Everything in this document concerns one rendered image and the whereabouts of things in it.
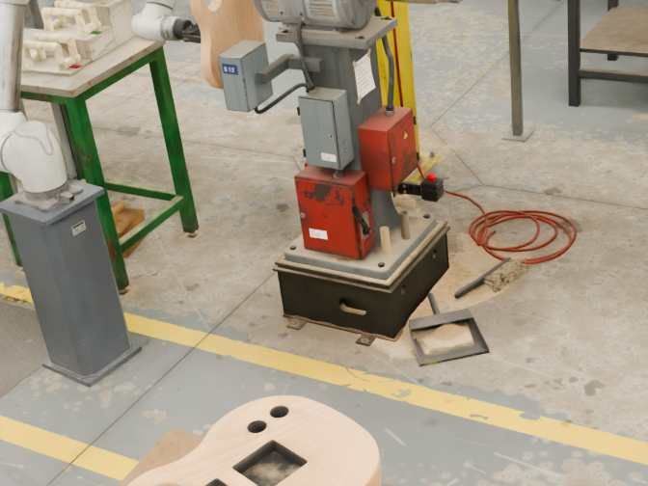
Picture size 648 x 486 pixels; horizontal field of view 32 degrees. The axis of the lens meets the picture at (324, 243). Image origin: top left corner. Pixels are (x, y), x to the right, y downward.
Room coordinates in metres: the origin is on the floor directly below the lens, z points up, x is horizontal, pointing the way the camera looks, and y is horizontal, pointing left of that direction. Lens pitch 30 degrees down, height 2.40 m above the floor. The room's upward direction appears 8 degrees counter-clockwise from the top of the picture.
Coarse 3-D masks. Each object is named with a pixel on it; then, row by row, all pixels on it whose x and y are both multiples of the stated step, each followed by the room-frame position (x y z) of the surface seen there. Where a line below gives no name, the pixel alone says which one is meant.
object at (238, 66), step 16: (240, 48) 3.66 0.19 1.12; (256, 48) 3.65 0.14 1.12; (224, 64) 3.61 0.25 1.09; (240, 64) 3.57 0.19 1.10; (256, 64) 3.64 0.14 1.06; (224, 80) 3.61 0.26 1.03; (240, 80) 3.57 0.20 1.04; (256, 80) 3.63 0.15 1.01; (240, 96) 3.58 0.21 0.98; (256, 96) 3.61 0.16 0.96; (256, 112) 3.68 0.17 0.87
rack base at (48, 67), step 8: (48, 56) 4.39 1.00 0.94; (40, 64) 4.31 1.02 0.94; (48, 64) 4.30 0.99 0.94; (56, 64) 4.28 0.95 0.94; (80, 64) 4.24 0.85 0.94; (88, 64) 4.26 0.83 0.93; (40, 72) 4.23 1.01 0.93; (48, 72) 4.21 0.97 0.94; (56, 72) 4.19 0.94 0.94; (64, 72) 4.17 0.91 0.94; (72, 72) 4.17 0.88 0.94
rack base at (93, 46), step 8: (72, 24) 4.51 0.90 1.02; (56, 32) 4.44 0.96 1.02; (64, 32) 4.42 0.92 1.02; (72, 32) 4.41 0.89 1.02; (104, 32) 4.37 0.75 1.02; (112, 32) 4.41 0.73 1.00; (80, 40) 4.30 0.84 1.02; (88, 40) 4.28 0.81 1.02; (96, 40) 4.32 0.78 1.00; (104, 40) 4.36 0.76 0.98; (112, 40) 4.40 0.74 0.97; (64, 48) 4.35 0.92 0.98; (80, 48) 4.30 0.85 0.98; (88, 48) 4.28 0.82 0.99; (96, 48) 4.32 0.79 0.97; (104, 48) 4.35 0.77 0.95; (112, 48) 4.39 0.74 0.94; (64, 56) 4.35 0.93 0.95; (88, 56) 4.29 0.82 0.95; (96, 56) 4.31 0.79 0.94
